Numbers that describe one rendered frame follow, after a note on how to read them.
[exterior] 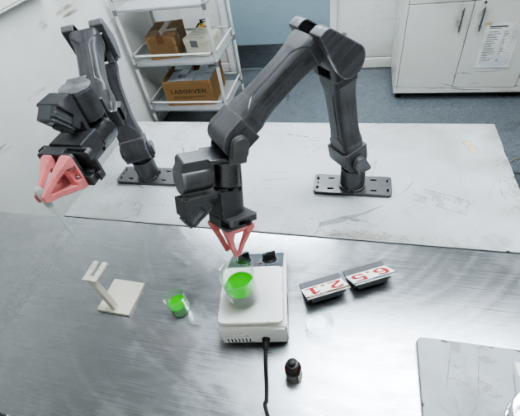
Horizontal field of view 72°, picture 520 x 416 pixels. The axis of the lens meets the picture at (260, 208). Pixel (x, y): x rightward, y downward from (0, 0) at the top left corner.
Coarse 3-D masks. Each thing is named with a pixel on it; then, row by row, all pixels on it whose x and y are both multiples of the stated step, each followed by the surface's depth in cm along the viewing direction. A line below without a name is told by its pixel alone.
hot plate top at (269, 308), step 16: (256, 272) 71; (272, 272) 70; (272, 288) 68; (224, 304) 67; (256, 304) 66; (272, 304) 66; (224, 320) 65; (240, 320) 64; (256, 320) 64; (272, 320) 63
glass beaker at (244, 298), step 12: (228, 264) 64; (240, 264) 65; (252, 264) 62; (228, 276) 66; (228, 288) 60; (240, 288) 60; (252, 288) 62; (228, 300) 66; (240, 300) 63; (252, 300) 64
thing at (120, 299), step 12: (96, 264) 73; (84, 276) 71; (96, 276) 71; (96, 288) 72; (120, 288) 82; (132, 288) 82; (108, 300) 76; (120, 300) 80; (132, 300) 79; (108, 312) 79; (120, 312) 78
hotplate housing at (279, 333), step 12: (288, 312) 72; (252, 324) 65; (264, 324) 65; (276, 324) 65; (288, 324) 69; (228, 336) 67; (240, 336) 67; (252, 336) 67; (264, 336) 67; (276, 336) 66; (288, 336) 67; (264, 348) 66
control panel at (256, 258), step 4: (232, 256) 81; (252, 256) 80; (256, 256) 80; (260, 256) 80; (276, 256) 79; (280, 256) 79; (252, 260) 78; (256, 260) 78; (260, 260) 77; (280, 260) 76; (256, 264) 76; (260, 264) 75; (264, 264) 75; (268, 264) 75; (272, 264) 75; (276, 264) 75; (280, 264) 75
